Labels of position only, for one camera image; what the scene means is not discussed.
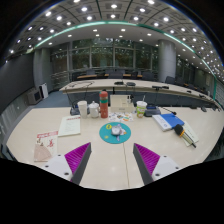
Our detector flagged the white printed paper sheet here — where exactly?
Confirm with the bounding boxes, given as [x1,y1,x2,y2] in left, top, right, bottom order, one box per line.
[57,115,82,138]

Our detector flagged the ceiling lights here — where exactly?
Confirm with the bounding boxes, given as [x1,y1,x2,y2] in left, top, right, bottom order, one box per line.
[8,0,223,78]

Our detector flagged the black office chairs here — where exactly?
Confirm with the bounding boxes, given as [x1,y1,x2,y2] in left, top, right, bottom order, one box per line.
[71,68,208,95]

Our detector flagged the white sticker sheet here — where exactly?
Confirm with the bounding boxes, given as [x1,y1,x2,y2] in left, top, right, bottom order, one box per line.
[108,111,134,123]

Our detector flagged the round teal printed mouse pad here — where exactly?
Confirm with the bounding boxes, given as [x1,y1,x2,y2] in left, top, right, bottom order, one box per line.
[98,121,132,145]

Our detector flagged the white lidded mug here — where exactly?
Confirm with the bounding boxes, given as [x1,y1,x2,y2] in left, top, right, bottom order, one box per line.
[87,100,101,119]

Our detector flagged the blue and white book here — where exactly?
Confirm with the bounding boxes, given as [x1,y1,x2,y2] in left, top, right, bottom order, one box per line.
[152,113,185,132]

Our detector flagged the green printed paper cup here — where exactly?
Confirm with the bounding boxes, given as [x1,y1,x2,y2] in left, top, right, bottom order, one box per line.
[135,94,148,119]

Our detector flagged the microphone with black foam head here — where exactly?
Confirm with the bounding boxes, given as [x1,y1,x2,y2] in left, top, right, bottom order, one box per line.
[173,123,198,149]

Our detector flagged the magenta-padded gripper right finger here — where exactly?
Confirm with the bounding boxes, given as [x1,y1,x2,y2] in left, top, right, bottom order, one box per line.
[132,143,183,186]

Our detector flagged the white box appliance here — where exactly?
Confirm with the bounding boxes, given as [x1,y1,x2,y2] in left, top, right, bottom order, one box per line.
[26,83,50,106]

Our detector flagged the long curved conference desk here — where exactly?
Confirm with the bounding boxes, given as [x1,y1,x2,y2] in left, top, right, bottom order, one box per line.
[59,78,214,108]

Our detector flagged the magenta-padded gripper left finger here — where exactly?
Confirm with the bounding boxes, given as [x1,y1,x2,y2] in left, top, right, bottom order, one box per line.
[42,142,93,186]

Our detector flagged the silver computer mouse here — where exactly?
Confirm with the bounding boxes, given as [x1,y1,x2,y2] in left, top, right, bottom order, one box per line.
[111,123,123,137]

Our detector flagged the red bottle with green band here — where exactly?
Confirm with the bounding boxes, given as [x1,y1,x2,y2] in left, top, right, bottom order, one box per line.
[99,89,110,119]

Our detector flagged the red and white leaflet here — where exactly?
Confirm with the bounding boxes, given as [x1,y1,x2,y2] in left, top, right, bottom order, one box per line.
[33,130,59,163]

